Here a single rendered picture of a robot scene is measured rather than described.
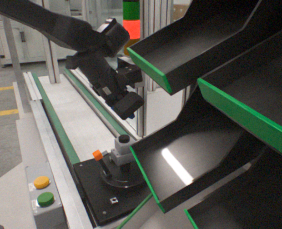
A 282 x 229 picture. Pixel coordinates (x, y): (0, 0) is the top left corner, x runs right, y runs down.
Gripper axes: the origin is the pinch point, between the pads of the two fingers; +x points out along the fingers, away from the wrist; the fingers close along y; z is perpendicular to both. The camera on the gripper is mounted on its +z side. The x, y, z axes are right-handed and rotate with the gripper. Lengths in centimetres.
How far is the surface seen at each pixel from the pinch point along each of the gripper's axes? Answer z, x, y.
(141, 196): -11.5, 17.0, -9.7
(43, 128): -25.9, 9.3, 40.3
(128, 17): 18.1, -11.8, 17.1
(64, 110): -18, 20, 63
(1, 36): -53, 32, 527
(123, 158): -8.6, 9.9, -2.2
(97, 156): -13.1, 4.7, -1.1
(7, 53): -68, 62, 526
